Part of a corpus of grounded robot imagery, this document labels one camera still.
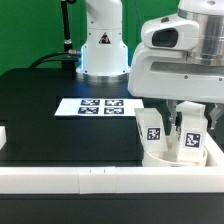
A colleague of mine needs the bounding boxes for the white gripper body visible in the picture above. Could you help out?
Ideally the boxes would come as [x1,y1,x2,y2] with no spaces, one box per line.
[128,14,224,103]

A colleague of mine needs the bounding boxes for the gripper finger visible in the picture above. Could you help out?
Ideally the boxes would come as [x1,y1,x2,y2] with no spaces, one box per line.
[166,100,182,132]
[209,104,224,130]

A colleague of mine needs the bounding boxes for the white round stool seat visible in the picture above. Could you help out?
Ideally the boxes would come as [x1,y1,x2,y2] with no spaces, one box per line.
[142,150,207,167]

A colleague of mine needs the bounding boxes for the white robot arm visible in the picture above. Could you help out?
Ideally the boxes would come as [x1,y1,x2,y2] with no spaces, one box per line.
[77,0,224,127]

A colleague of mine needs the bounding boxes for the white marker sheet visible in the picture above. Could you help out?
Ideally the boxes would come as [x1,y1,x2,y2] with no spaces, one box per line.
[55,98,143,117]

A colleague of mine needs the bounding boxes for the white front fence bar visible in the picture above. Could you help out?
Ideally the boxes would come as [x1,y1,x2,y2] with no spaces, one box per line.
[0,167,224,194]

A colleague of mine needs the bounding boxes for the white left fence piece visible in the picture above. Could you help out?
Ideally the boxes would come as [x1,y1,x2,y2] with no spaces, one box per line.
[0,126,7,150]

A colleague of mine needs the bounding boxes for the black cable bundle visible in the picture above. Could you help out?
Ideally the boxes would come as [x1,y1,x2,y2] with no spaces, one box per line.
[28,49,82,70]

